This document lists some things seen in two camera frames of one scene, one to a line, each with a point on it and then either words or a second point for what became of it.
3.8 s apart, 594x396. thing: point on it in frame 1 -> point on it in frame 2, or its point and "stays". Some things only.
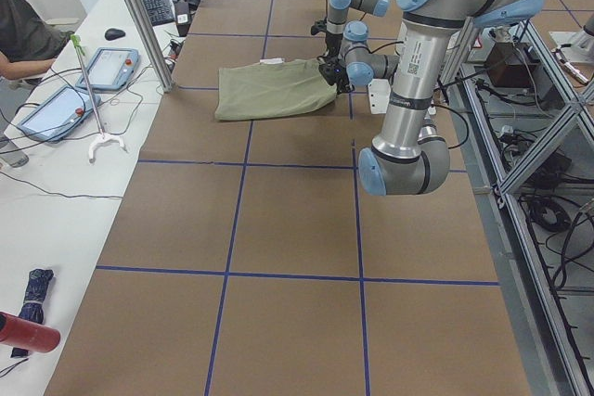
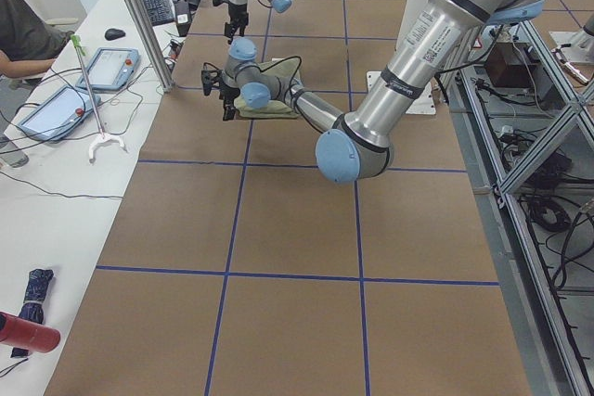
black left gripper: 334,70 -> 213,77
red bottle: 22,333 stays
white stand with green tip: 102,136 stays
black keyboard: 157,5 stays
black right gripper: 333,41 -> 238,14
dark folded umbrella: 32,306 stays
